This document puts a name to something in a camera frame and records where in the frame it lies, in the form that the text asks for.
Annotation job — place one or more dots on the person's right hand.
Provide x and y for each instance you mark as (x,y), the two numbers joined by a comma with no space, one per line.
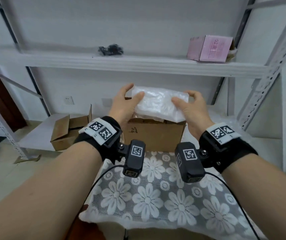
(195,112)

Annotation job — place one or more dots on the person's left hand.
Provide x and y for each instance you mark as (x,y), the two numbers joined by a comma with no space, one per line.
(123,107)

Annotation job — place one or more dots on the small-bubble clear bubble wrap sheet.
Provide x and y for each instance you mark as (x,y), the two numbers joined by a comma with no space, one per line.
(158,102)

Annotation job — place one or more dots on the clear bubble wrap heap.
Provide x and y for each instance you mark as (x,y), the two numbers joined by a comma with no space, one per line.
(234,121)

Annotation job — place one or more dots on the person's right forearm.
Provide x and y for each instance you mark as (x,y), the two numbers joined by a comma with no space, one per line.
(270,197)

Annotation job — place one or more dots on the person's left forearm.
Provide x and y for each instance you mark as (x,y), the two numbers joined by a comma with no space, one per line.
(45,194)

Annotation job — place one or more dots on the pink box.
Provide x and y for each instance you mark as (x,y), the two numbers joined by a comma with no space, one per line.
(213,48)

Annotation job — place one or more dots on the small brown cardboard box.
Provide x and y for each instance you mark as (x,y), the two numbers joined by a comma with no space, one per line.
(63,139)

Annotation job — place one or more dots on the white metal shelving rack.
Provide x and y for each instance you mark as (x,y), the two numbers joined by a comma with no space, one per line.
(133,64)
(285,122)

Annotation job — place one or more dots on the black left wristband with markers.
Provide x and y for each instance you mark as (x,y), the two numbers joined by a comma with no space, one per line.
(93,144)

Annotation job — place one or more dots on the black wristband with markers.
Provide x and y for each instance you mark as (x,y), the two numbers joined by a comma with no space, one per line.
(93,144)
(233,152)

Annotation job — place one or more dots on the black right wristband with markers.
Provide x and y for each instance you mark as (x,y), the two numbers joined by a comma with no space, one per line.
(233,152)

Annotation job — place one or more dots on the black crumpled plastic bundle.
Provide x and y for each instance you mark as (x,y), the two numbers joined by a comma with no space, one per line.
(111,49)

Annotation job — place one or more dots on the white floral lace tablecloth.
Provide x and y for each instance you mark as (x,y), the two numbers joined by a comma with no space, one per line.
(158,202)

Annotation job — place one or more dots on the brown wooden door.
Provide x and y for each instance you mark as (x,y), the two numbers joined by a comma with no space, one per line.
(2,102)

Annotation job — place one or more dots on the orange trousers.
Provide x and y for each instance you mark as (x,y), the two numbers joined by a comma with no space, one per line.
(78,231)

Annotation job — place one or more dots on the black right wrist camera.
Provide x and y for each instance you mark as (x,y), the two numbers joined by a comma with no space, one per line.
(190,164)

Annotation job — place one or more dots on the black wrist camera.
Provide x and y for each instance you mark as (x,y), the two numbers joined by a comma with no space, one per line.
(134,159)
(190,164)

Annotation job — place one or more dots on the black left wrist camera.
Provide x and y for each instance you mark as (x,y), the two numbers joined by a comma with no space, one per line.
(134,159)

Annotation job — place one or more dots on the white wall socket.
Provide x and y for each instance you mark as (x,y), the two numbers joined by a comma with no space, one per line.
(69,100)

